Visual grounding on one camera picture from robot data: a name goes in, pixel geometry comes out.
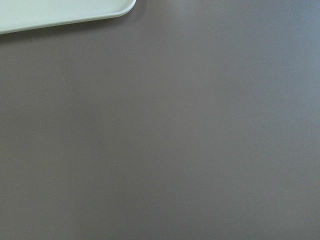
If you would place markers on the beige rabbit tray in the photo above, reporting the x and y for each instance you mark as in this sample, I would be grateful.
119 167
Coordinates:
21 15

